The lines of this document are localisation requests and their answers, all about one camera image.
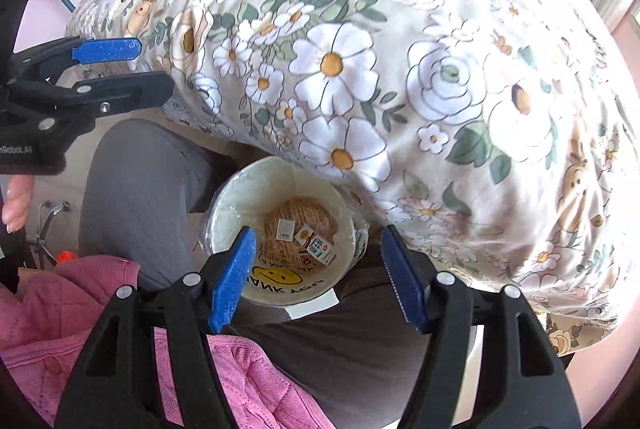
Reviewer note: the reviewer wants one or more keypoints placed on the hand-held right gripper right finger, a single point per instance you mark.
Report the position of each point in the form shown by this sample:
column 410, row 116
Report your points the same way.
column 406, row 281

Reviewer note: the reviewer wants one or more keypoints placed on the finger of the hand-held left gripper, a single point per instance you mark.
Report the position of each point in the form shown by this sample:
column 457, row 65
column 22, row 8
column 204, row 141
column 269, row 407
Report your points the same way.
column 125, row 86
column 107, row 50

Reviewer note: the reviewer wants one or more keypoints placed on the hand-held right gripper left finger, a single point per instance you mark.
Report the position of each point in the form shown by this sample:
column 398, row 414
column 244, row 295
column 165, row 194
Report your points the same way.
column 232, row 281

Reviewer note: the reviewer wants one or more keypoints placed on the white trash bin with liner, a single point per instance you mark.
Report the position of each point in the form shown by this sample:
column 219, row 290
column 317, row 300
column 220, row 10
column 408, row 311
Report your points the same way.
column 235, row 194

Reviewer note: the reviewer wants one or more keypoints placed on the person's left hand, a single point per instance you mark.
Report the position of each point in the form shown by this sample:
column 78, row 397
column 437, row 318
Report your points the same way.
column 12, row 204

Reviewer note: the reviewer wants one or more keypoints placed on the metal stool leg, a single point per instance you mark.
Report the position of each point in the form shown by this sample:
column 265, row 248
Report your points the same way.
column 50, row 216

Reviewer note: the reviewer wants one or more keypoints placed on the small white paper tag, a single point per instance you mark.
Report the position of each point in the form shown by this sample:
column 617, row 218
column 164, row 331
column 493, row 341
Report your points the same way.
column 284, row 229

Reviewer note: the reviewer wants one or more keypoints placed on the white printed packet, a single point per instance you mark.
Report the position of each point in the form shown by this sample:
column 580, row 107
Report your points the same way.
column 318, row 250

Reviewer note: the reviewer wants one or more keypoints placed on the brown printed wrapper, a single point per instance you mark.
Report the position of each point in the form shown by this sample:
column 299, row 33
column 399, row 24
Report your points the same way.
column 300, row 215

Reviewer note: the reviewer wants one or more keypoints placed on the person's right leg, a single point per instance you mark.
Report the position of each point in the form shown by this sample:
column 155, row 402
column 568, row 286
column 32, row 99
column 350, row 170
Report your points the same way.
column 350, row 359

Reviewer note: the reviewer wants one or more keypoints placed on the person's leg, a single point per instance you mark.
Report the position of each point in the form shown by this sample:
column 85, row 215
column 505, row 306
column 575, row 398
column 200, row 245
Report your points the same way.
column 350, row 359
column 135, row 199

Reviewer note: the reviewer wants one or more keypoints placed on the person's left leg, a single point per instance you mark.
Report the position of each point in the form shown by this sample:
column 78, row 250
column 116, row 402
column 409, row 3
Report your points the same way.
column 135, row 199

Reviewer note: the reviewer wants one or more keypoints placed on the small orange object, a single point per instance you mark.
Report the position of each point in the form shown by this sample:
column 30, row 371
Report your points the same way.
column 65, row 256

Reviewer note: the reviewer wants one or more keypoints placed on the pink quilted jacket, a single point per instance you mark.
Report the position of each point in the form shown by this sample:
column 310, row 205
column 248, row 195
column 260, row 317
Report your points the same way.
column 50, row 314

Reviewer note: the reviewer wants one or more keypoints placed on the floral printed tablecloth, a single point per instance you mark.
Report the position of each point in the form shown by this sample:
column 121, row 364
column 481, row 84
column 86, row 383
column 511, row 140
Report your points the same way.
column 400, row 84

